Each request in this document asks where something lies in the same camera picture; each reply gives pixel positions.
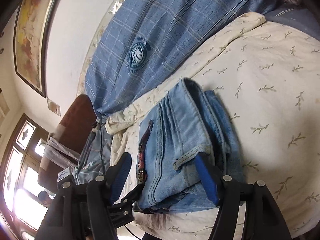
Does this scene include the blue denim jeans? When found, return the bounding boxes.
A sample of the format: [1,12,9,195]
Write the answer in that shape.
[133,78,244,213]

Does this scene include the grey patterned blanket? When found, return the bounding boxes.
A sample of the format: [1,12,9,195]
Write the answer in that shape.
[72,122,112,185]

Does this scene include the brown headboard cushion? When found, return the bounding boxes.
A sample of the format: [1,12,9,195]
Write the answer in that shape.
[37,94,97,193]

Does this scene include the cream leaf-print bed sheet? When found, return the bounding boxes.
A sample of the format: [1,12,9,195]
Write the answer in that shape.
[106,12,319,237]

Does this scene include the blue plaid duvet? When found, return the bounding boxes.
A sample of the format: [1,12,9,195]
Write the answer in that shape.
[85,0,279,118]

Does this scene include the black power cable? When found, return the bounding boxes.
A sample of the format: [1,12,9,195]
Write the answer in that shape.
[91,119,106,176]

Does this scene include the wooden frame window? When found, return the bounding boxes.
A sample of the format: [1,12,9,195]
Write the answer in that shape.
[1,114,48,239]

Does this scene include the framed wall painting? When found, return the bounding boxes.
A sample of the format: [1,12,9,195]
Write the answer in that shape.
[13,0,58,98]

